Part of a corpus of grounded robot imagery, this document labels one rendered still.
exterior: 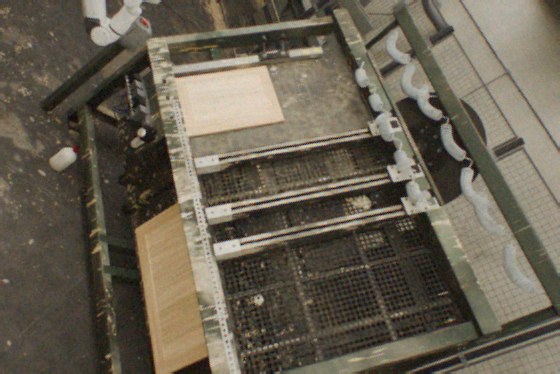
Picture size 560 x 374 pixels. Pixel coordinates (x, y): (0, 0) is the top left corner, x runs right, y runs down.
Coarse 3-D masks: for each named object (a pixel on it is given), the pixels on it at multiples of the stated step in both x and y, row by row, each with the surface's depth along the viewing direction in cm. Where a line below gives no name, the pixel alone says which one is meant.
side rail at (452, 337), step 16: (416, 336) 227; (432, 336) 228; (448, 336) 229; (464, 336) 229; (368, 352) 222; (384, 352) 223; (400, 352) 223; (416, 352) 224; (432, 352) 235; (304, 368) 216; (320, 368) 217; (336, 368) 217; (352, 368) 218; (368, 368) 219
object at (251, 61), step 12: (312, 48) 316; (228, 60) 305; (240, 60) 306; (252, 60) 307; (264, 60) 308; (276, 60) 310; (288, 60) 313; (180, 72) 297; (192, 72) 300; (204, 72) 302
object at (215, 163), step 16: (384, 112) 269; (368, 128) 281; (400, 128) 281; (288, 144) 273; (304, 144) 276; (320, 144) 275; (336, 144) 278; (352, 144) 283; (208, 160) 263; (224, 160) 264; (240, 160) 266; (256, 160) 270; (272, 160) 274
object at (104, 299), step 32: (128, 64) 316; (96, 96) 335; (128, 128) 337; (96, 160) 314; (128, 160) 328; (160, 160) 307; (96, 192) 300; (128, 192) 319; (160, 192) 297; (96, 224) 289; (224, 224) 418; (96, 256) 281; (96, 288) 273; (256, 288) 297; (256, 320) 290
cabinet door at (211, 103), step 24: (240, 72) 304; (264, 72) 305; (192, 96) 291; (216, 96) 293; (240, 96) 295; (264, 96) 296; (192, 120) 282; (216, 120) 284; (240, 120) 285; (264, 120) 287
